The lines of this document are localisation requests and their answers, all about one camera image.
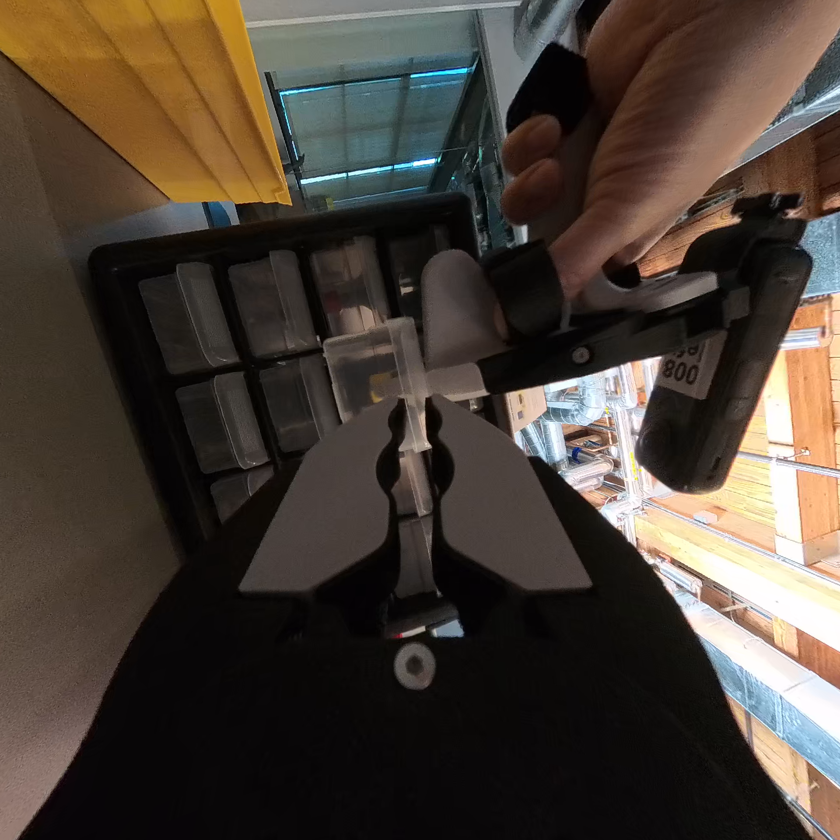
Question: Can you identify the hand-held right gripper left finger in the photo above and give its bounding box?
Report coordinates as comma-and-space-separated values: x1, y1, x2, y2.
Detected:
239, 398, 401, 605

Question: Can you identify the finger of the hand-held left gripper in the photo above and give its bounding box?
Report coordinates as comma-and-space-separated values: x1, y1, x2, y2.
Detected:
420, 250, 510, 364
423, 364, 494, 403

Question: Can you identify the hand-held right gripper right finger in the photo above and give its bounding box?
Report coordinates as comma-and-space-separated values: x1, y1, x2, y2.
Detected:
427, 394, 594, 598

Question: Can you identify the clear plastic drawer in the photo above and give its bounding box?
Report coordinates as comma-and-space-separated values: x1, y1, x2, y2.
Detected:
322, 318, 454, 631

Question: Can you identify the black drawer cabinet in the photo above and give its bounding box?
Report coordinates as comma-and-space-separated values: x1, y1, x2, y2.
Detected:
90, 195, 526, 552

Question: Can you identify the yellow plastic bin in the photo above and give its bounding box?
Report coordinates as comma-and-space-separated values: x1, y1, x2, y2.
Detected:
0, 0, 292, 207

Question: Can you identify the person's left hand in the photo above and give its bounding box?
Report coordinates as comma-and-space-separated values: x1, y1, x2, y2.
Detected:
502, 0, 840, 296

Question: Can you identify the glass partition wall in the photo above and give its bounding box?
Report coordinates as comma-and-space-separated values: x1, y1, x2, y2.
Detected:
269, 66, 484, 200

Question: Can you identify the metal air duct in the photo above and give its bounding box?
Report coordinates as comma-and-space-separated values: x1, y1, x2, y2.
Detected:
676, 598, 840, 788

